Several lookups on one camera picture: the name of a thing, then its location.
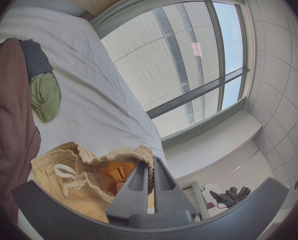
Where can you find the tan shorts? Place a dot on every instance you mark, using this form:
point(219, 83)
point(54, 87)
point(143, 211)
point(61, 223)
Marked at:
point(88, 199)

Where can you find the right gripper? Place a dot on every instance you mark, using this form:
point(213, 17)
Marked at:
point(224, 198)

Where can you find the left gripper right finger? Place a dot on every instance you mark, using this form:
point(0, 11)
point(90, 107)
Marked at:
point(171, 204)

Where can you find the window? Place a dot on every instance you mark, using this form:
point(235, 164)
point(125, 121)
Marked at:
point(164, 59)

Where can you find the grey-green curtain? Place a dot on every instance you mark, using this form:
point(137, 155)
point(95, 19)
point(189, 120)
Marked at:
point(201, 125)
point(139, 1)

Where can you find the dark blue garment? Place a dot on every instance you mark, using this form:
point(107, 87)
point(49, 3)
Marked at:
point(36, 56)

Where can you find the green garment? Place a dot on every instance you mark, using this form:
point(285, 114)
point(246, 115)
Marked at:
point(46, 96)

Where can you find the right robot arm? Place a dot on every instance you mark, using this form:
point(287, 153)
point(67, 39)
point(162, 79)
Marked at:
point(239, 195)

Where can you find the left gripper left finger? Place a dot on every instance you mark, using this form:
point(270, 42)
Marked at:
point(129, 204)

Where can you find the brown garment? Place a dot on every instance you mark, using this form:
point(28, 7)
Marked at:
point(8, 109)

